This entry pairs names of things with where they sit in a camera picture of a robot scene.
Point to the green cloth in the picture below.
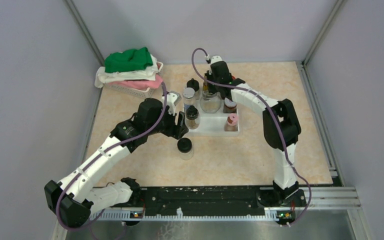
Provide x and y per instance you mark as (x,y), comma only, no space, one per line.
(129,60)

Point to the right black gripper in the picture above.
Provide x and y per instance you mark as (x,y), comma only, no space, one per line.
(211,88)

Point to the black cap sesame jar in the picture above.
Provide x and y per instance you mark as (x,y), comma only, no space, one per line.
(195,85)

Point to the white cloth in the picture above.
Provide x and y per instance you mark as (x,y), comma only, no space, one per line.
(102,77)

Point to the white cable duct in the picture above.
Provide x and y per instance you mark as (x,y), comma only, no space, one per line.
(136,214)

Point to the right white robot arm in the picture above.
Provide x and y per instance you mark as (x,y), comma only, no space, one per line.
(281,127)

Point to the clear lid glass jar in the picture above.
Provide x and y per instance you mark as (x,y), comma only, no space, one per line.
(210,102)

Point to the silver perforated lid shaker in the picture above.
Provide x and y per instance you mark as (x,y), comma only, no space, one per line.
(189,99)

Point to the gold cap yellow bottle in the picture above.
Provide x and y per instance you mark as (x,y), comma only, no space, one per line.
(205,86)

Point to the black grinder top jar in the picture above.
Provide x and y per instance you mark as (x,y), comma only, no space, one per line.
(192,120)

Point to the white plastic basket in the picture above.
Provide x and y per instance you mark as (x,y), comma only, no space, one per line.
(134,92)

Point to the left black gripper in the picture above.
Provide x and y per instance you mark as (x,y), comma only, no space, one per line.
(176,131)

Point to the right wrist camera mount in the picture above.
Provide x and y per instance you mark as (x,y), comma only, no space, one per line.
(214,59)

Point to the white divided plastic tray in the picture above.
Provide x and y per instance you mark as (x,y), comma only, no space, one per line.
(212,124)

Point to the pink cloth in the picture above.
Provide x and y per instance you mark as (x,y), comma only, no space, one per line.
(142,84)

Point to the black cap glass jar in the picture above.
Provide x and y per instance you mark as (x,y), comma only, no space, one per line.
(185,148)

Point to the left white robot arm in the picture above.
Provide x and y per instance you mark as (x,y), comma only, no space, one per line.
(75,198)

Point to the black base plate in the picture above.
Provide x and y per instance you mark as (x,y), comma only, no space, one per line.
(212,201)

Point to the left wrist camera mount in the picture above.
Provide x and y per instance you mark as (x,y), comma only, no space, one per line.
(171,99)

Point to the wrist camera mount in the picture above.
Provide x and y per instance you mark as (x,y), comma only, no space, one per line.
(171,99)
(214,59)

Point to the pink lid spice jar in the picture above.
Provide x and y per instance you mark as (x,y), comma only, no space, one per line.
(231,124)

